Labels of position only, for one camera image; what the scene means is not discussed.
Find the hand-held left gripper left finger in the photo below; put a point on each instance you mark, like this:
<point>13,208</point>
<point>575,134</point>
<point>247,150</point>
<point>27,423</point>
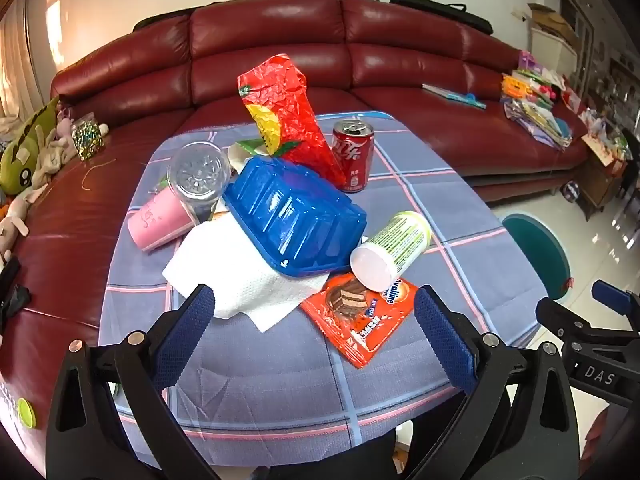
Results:
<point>187,330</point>

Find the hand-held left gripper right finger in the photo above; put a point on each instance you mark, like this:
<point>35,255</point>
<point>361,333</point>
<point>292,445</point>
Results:
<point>442,332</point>

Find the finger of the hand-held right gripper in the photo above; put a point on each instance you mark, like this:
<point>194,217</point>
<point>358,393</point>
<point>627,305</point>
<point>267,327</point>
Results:
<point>612,297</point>
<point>560,317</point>

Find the teal round bin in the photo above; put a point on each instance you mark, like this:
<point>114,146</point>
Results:
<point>540,255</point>

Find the white paper napkin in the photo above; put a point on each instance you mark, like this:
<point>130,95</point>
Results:
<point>220,270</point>

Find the orange snack wrapper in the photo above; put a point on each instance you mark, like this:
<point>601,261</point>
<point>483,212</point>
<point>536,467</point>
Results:
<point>360,320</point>

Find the white green canister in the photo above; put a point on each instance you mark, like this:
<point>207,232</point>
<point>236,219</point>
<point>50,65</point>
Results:
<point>395,245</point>

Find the pink paper cup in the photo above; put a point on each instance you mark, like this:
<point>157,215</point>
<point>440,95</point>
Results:
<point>155,220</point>

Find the clear plastic bottle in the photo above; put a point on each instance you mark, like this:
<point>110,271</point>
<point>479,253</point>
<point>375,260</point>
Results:
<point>197,175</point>

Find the blue plastic container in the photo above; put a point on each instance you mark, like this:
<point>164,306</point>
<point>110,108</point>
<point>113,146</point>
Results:
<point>290,210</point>

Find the red soda can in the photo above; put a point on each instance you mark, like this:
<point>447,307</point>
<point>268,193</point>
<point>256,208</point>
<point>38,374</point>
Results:
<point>352,155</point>

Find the red crinkled snack bag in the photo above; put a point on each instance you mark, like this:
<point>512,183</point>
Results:
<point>285,90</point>

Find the blue checked tablecloth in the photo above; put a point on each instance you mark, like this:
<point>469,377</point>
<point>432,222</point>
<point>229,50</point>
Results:
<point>275,375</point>

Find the wooden side table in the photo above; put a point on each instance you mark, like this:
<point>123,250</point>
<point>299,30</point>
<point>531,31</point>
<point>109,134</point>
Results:
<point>600,185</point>

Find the blue white ball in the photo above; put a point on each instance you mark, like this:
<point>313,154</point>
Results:
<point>571,191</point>

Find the red patterned paper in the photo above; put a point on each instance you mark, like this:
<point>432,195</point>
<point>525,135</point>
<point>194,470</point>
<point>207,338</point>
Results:
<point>600,150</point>

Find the yellow green lid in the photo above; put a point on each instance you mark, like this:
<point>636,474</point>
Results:
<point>26,412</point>

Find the pile of colourful papers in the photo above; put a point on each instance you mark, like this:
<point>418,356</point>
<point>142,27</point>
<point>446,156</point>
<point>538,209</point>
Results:
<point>535,105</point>

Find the glitter filled clear bag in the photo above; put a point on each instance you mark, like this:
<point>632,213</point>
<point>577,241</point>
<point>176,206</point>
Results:
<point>89,136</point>

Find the thin light blue book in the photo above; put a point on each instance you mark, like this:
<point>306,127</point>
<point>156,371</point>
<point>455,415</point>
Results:
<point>452,95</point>

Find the green plush toy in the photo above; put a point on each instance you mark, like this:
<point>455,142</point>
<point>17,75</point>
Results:
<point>22,155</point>

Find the white cabinet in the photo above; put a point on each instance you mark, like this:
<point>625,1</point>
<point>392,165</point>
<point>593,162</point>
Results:
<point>550,55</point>

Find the wooden display cabinet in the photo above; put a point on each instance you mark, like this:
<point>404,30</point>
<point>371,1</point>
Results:
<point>585,25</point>

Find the open cardboard box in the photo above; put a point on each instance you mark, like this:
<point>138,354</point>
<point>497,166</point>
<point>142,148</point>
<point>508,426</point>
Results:
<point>550,22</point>

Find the red leather sofa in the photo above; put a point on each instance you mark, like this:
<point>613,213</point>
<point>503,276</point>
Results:
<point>280,30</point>

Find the long black bag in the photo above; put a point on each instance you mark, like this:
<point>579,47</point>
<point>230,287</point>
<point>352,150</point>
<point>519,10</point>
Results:
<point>440,12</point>

